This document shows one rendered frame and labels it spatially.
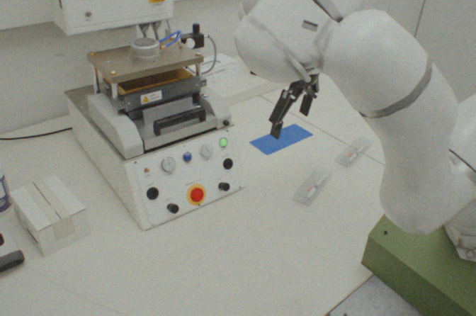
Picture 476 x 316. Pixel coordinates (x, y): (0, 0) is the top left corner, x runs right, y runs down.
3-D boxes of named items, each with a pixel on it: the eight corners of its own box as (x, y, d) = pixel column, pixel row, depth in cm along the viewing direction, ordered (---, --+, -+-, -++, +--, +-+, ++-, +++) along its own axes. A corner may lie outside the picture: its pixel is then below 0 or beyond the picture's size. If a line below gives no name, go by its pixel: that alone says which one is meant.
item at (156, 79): (102, 81, 125) (98, 50, 120) (170, 66, 136) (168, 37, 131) (127, 105, 113) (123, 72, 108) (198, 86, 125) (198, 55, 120)
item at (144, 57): (83, 75, 128) (76, 32, 121) (175, 55, 144) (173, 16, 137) (115, 109, 111) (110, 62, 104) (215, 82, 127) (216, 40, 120)
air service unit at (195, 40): (168, 69, 145) (166, 26, 137) (205, 61, 152) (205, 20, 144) (176, 75, 141) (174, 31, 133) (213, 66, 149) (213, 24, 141)
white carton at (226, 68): (178, 81, 178) (177, 64, 174) (219, 67, 192) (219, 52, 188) (196, 91, 171) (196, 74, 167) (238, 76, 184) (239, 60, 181)
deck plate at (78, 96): (64, 93, 138) (63, 90, 138) (161, 70, 156) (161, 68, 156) (122, 164, 108) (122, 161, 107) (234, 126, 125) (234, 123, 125)
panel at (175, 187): (150, 228, 112) (131, 161, 109) (241, 188, 128) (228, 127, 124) (153, 229, 111) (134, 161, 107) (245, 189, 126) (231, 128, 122)
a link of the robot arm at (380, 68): (453, 63, 50) (375, -55, 41) (350, 165, 52) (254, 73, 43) (363, 29, 66) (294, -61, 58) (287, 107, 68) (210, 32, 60)
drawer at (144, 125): (102, 106, 130) (98, 83, 126) (166, 89, 141) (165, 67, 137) (145, 153, 110) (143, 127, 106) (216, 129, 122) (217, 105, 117)
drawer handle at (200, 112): (153, 133, 111) (152, 120, 109) (202, 117, 119) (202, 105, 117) (156, 137, 110) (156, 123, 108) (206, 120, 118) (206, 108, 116)
